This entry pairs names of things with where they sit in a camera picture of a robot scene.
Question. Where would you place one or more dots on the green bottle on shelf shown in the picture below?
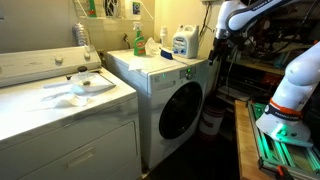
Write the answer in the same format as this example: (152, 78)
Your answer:
(92, 8)

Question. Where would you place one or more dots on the round black washer door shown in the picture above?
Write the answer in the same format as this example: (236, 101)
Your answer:
(180, 111)

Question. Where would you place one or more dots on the blue scrub brush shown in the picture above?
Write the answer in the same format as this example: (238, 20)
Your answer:
(166, 53)

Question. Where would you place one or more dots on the clear jar with dark lid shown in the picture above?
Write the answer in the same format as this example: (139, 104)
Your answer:
(83, 76)

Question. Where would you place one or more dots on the white dryer sheet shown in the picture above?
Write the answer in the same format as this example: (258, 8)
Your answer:
(71, 100)

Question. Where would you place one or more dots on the green lit power button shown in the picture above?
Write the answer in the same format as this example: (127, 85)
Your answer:
(188, 70)

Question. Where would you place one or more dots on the green spray bottle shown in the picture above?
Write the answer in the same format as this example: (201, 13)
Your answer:
(139, 41)

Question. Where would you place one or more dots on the large white detergent jug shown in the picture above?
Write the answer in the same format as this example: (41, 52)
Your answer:
(186, 41)

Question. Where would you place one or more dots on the wall water valve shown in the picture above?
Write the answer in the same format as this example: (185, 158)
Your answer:
(126, 40)

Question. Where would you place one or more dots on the white top-load dryer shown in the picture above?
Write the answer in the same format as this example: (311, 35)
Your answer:
(66, 126)

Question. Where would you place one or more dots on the cluttered storage shelf rack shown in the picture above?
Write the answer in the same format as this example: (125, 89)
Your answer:
(253, 73)

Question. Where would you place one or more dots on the wooden robot platform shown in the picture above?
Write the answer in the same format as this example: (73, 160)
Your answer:
(246, 146)

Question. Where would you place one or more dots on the red and white bucket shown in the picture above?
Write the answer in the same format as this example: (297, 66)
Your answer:
(212, 120)

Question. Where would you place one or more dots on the small white bottle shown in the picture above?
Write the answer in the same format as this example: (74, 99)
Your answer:
(163, 36)

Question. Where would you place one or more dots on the silver washer knob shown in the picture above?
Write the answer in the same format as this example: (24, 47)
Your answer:
(189, 76)

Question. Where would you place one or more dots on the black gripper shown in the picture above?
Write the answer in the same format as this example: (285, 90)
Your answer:
(221, 48)

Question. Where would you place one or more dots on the white front-load washing machine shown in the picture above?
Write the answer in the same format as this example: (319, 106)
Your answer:
(153, 100)

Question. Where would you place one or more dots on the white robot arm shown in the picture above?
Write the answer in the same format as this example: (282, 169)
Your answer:
(296, 76)

